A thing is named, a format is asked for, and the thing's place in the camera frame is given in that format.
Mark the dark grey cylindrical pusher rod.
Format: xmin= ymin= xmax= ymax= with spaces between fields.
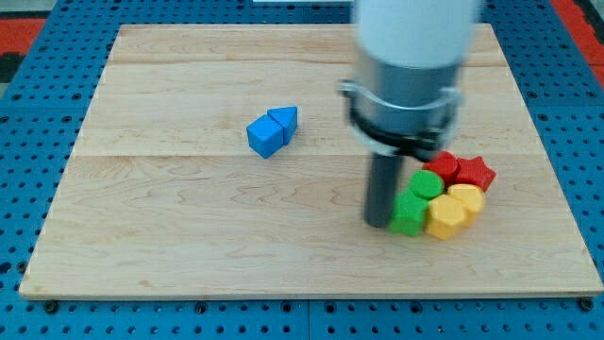
xmin=362 ymin=153 xmax=403 ymax=228

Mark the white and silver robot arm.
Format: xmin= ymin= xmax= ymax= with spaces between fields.
xmin=339 ymin=0 xmax=483 ymax=228

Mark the blue triangle block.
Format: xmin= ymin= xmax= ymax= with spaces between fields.
xmin=267 ymin=106 xmax=298 ymax=145

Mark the blue cube block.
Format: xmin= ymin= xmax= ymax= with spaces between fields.
xmin=246 ymin=114 xmax=284 ymax=159

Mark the green round block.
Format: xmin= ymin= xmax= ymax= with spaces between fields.
xmin=409 ymin=170 xmax=445 ymax=200

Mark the green star block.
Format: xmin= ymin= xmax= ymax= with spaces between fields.
xmin=388 ymin=190 xmax=428 ymax=237

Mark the red round block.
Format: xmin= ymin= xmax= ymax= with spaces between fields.
xmin=422 ymin=151 xmax=460 ymax=187

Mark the yellow hexagon block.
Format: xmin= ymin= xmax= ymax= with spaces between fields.
xmin=426 ymin=195 xmax=468 ymax=240

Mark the red star block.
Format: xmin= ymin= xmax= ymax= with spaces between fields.
xmin=453 ymin=156 xmax=496 ymax=192

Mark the yellow round block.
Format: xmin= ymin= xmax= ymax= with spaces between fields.
xmin=447 ymin=184 xmax=485 ymax=228

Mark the light wooden board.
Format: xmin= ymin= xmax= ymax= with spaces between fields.
xmin=20 ymin=24 xmax=603 ymax=300

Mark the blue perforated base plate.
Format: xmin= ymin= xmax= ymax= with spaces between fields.
xmin=1 ymin=0 xmax=603 ymax=339

